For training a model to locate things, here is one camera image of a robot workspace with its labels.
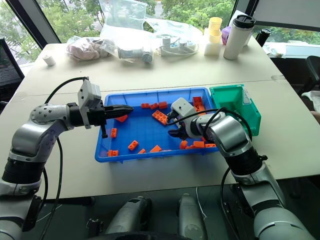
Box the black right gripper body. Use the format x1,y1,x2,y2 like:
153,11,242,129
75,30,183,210
171,113,188,134

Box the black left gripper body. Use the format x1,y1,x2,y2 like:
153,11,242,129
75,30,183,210
87,100,114,128

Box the blue plastic bin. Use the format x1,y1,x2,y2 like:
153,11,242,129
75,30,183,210
94,86,220,165

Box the green plastic bin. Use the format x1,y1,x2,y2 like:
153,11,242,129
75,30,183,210
209,84,262,137

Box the large orange studded plate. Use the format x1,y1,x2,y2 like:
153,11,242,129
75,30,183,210
151,109,169,126

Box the grey white device in bag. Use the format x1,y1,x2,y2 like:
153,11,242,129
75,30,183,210
116,45,154,65

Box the bag with beige cloth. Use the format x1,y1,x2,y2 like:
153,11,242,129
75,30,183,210
65,35,112,63

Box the white power strip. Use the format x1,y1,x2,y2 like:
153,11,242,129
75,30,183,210
159,34,196,57

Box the small white cylinder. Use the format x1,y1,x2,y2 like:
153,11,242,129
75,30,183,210
42,53,57,67

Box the grey rounded robot leg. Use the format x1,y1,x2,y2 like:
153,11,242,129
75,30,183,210
104,195,153,236
177,193,208,240

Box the large clear plastic bag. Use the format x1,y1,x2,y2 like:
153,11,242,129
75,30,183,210
97,0,204,59

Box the purple bag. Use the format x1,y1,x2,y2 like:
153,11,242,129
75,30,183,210
221,25,231,46

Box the black mesh chair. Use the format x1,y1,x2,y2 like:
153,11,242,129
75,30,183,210
0,36,26,111

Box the stacked yellow cups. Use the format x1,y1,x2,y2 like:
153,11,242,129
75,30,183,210
207,16,223,44

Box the white tumbler black lid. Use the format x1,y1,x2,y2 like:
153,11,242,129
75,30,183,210
222,14,257,61

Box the black bottle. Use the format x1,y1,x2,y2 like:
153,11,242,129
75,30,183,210
254,27,273,48

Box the white cloth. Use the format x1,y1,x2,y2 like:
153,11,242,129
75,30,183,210
301,90,320,111

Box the black office chair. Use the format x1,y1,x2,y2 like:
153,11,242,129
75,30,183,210
296,55,320,99

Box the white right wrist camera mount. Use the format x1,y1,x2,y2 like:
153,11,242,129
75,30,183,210
170,97,198,119

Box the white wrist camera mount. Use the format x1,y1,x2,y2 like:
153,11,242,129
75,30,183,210
77,76,103,130
170,97,198,119

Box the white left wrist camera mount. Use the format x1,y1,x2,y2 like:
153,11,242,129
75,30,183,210
77,76,103,130

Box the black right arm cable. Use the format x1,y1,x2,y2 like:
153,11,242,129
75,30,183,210
166,107,254,218

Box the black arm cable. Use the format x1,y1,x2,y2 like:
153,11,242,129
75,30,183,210
166,107,254,218
39,76,90,240

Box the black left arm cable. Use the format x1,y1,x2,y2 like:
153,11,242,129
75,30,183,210
39,76,90,240

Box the white power cord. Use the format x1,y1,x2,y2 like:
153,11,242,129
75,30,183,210
155,37,200,58

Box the thin white wire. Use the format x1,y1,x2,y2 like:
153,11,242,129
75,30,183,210
195,186,209,221

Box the dark window frame bar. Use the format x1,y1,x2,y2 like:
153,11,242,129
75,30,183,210
4,0,62,50

